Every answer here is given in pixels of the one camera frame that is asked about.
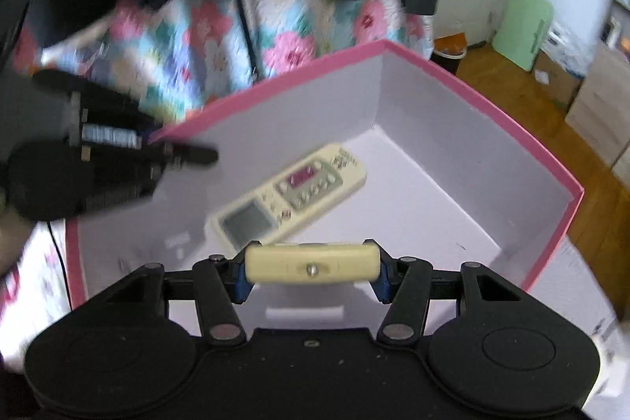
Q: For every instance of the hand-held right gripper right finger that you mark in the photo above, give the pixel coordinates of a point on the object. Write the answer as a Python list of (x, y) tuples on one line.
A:
[(382, 287)]

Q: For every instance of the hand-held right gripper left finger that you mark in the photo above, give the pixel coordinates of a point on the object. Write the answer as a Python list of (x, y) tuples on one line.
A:
[(240, 286)]

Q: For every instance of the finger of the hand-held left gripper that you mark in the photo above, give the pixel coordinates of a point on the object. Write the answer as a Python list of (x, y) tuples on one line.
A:
[(192, 156), (118, 110)]

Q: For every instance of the cream plastic rectangular block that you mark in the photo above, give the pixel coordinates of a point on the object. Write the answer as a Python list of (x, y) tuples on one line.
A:
[(280, 265)]

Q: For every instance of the cream remote control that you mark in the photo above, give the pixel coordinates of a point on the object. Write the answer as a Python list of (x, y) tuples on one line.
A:
[(295, 193)]

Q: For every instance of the pink cardboard box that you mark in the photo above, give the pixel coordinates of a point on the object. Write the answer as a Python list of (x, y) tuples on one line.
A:
[(443, 164)]

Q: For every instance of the floral quilt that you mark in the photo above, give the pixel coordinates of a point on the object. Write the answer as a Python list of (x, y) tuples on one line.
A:
[(295, 6)]

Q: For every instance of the white bed sheet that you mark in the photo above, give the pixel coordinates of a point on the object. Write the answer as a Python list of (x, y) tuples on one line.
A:
[(566, 282)]

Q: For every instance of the black bin with orange bag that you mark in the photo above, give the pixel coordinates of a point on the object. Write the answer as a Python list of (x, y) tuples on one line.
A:
[(449, 56)]

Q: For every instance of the wooden shelf drawer cabinet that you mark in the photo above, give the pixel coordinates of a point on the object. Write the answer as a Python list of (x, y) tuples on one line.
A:
[(598, 105)]

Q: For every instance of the green folding board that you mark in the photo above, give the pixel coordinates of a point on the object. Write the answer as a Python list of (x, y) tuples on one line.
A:
[(524, 26)]

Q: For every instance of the white plastic bags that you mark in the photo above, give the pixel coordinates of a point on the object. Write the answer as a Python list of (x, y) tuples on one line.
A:
[(566, 43)]

